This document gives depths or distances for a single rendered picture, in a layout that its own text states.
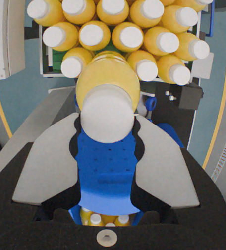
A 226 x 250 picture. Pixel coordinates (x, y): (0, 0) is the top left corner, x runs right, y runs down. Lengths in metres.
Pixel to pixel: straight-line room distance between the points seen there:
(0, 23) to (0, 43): 0.05
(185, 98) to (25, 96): 1.49
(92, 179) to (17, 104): 1.56
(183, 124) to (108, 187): 1.37
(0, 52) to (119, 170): 0.34
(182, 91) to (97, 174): 0.30
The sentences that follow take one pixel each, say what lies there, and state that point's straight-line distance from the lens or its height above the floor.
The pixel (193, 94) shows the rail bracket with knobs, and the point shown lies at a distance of 0.46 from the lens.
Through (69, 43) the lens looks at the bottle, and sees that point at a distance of 0.34.
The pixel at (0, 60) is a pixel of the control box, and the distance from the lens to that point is 0.36.
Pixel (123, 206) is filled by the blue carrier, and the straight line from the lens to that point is 0.30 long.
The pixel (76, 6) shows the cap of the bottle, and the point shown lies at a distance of 0.30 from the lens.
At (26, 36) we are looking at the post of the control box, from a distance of 0.51.
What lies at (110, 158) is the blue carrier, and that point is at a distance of 0.34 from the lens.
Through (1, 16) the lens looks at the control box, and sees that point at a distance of 0.36.
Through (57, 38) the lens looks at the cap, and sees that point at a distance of 0.30.
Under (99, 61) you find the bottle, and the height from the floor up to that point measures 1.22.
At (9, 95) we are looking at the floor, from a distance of 1.80.
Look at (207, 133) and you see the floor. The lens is 2.03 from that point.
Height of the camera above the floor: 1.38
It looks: 60 degrees down
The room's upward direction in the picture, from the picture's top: 178 degrees clockwise
